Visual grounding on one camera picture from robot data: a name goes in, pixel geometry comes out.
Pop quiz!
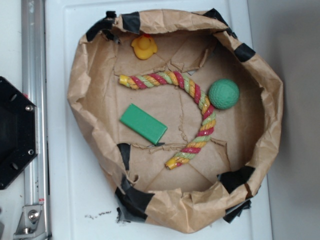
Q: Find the green rectangular block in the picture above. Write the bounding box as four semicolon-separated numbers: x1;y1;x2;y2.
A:
120;104;168;145

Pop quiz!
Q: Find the brown paper bag bin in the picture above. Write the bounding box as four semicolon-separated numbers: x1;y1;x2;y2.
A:
67;9;284;234

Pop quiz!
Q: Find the green dimpled ball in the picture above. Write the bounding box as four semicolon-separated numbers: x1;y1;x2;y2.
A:
208;78;240;110

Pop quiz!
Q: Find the yellow rubber duck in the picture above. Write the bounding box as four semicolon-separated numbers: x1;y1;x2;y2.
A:
131;34;158;60

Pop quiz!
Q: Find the red yellow green rope toy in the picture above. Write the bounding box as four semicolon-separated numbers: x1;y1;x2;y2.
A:
119;71;216;170

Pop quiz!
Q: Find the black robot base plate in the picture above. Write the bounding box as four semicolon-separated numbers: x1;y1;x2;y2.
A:
0;77;38;190

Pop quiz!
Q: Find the aluminium extrusion rail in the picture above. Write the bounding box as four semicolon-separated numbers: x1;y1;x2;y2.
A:
21;0;52;240

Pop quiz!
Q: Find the metal corner bracket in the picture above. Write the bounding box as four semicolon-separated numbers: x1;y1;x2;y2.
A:
13;204;46;240

